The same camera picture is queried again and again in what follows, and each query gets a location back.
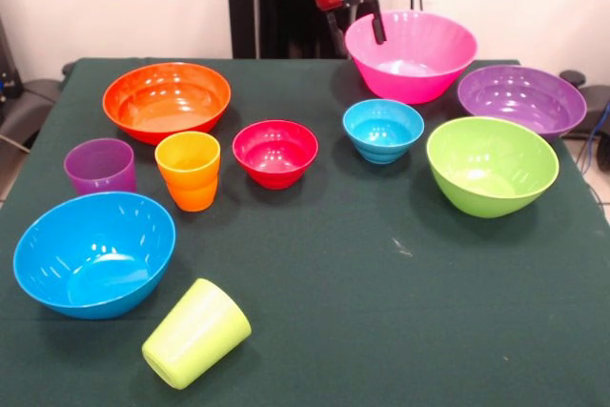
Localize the large pink bowl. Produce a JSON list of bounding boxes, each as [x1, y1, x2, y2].
[[344, 10, 478, 106]]

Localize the green cup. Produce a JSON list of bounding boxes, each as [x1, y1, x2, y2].
[[141, 277, 253, 391]]

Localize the small blue bowl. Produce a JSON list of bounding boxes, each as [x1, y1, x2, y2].
[[342, 98, 425, 165]]

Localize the small red-pink bowl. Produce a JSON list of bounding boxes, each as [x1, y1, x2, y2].
[[232, 119, 319, 191]]

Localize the large purple bowl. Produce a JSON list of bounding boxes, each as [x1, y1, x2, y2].
[[457, 64, 588, 141]]

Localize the large green bowl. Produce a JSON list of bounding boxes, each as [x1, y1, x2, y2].
[[425, 116, 560, 219]]

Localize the large orange-red bowl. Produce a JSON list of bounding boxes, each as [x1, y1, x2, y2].
[[102, 62, 233, 147]]

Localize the orange cup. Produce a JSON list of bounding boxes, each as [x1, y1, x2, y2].
[[153, 131, 222, 213]]

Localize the dark green tablecloth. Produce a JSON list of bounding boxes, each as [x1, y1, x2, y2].
[[0, 57, 610, 407]]

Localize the purple cup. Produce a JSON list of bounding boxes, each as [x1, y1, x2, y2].
[[63, 137, 138, 197]]

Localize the large blue bowl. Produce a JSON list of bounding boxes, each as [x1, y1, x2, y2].
[[12, 191, 177, 321]]

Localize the blue cable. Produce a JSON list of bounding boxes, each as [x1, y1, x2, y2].
[[576, 101, 610, 174]]

